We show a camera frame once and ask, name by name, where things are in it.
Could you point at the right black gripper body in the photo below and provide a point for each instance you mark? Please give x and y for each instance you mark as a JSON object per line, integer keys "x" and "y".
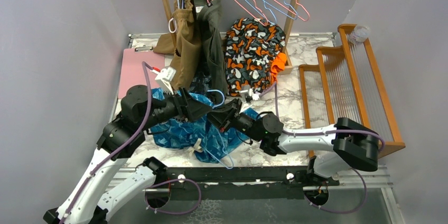
{"x": 241, "y": 122}

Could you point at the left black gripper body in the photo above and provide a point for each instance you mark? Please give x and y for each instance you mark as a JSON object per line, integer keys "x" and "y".
{"x": 185, "y": 110}

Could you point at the blue patterned shorts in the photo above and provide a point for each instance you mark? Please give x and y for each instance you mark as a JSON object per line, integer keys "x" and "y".
{"x": 181, "y": 135}

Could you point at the light blue wire hanger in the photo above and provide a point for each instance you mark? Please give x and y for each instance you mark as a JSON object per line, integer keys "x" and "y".
{"x": 216, "y": 146}

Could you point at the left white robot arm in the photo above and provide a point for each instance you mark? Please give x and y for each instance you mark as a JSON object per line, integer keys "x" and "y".
{"x": 90, "y": 201}

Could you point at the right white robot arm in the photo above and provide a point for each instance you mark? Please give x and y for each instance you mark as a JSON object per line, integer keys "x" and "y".
{"x": 347, "y": 144}

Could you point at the dark patterned shorts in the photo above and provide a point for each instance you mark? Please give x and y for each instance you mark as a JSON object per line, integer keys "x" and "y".
{"x": 200, "y": 83}

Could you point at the tan brown shorts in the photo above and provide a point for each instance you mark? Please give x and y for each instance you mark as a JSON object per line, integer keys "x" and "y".
{"x": 187, "y": 50}

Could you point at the orange camo shorts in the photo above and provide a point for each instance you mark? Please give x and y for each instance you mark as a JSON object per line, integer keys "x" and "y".
{"x": 253, "y": 55}

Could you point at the wooden hanger stand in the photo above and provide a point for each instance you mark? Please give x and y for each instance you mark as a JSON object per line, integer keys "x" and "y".
{"x": 294, "y": 12}

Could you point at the dark green shorts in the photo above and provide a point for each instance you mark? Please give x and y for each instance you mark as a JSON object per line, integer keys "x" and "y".
{"x": 208, "y": 17}

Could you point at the pink clipboard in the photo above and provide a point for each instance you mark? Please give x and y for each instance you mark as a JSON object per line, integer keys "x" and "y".
{"x": 132, "y": 71}

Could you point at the wooden drying rack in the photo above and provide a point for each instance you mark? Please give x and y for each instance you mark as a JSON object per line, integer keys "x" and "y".
{"x": 346, "y": 82}

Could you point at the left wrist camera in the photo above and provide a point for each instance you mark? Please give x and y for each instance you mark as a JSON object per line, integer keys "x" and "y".
{"x": 164, "y": 77}

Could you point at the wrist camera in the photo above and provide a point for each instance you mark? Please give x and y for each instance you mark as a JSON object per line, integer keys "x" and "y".
{"x": 164, "y": 77}
{"x": 248, "y": 95}

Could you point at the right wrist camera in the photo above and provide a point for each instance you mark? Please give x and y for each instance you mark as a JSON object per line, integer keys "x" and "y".
{"x": 248, "y": 95}

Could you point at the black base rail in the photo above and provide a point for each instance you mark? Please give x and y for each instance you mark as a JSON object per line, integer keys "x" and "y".
{"x": 240, "y": 183}

